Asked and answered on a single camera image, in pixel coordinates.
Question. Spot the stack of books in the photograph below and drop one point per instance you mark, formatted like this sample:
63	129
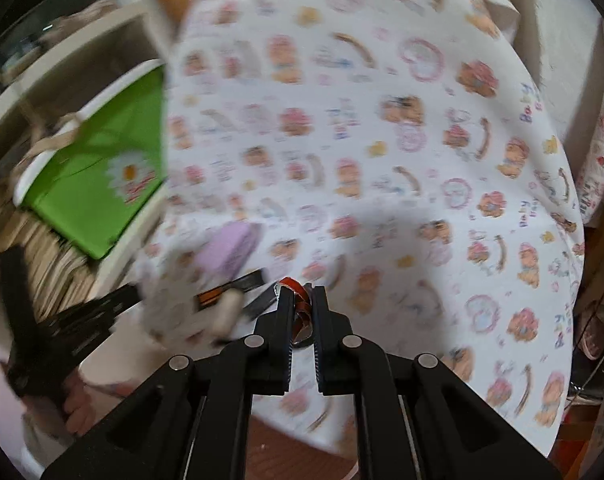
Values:
37	265

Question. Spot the white shelf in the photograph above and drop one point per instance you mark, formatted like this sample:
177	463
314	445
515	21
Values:
57	55

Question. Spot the person's left hand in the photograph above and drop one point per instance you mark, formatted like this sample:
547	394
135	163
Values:
78	402

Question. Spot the red snack wrapper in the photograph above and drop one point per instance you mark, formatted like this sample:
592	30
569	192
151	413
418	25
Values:
300	305

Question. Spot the purple packet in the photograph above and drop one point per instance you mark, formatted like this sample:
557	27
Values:
227	250

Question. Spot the beige paper scrap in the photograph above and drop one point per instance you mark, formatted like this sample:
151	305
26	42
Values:
228	316

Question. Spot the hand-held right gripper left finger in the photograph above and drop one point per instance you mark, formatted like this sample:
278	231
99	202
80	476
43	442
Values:
285	321

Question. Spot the black orange wrapper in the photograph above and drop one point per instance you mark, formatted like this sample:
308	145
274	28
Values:
222	292

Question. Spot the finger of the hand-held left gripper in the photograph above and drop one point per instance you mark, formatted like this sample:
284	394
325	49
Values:
102	310

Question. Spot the printed blanket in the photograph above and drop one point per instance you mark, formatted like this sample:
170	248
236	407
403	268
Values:
382	160

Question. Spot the green box with daisy print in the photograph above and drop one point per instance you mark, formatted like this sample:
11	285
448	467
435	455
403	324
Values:
82	195

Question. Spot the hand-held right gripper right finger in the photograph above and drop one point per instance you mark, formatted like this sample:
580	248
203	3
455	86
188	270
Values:
320	321

